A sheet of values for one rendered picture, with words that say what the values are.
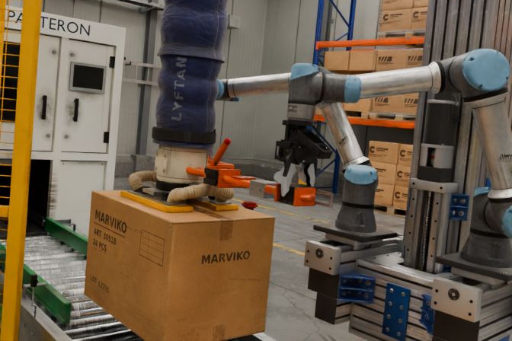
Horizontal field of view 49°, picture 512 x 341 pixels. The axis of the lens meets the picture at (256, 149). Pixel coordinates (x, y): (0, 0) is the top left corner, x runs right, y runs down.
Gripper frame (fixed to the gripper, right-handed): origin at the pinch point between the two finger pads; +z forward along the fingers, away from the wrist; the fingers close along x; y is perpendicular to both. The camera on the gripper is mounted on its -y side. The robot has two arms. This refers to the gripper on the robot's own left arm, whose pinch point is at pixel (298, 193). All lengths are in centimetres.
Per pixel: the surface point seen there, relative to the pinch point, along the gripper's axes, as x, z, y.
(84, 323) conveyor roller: 16, 68, 98
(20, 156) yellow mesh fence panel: 44, 2, 98
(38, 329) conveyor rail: 35, 65, 93
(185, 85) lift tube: 7, -28, 52
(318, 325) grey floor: -182, 121, 154
